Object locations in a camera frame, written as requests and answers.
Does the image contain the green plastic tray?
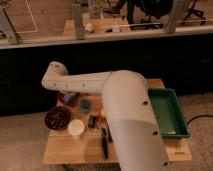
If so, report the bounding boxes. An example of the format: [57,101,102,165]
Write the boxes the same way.
[148,88,190,139]

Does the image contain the dark bowl with beans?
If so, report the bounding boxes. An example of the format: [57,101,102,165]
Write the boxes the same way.
[44,106,71,130]

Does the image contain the small black box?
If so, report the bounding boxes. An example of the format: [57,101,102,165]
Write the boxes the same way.
[88,115,98,128]

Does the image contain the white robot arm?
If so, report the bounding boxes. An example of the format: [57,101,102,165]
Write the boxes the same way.
[41,61,171,171]

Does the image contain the black office chair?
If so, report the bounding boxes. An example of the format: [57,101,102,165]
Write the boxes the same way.
[181,0,206,25]

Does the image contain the black cable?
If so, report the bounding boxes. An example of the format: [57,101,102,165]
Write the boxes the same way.
[186,114,213,126]

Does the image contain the black handled knife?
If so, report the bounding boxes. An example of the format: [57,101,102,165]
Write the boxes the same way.
[102,128,108,159]

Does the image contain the orange fruit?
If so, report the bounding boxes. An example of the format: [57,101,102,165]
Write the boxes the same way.
[99,109,105,119]

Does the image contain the white cup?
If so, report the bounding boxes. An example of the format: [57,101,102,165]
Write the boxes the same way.
[67,119,85,139]

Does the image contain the wooden table in background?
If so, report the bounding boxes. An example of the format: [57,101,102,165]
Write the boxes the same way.
[63,18,131,36]

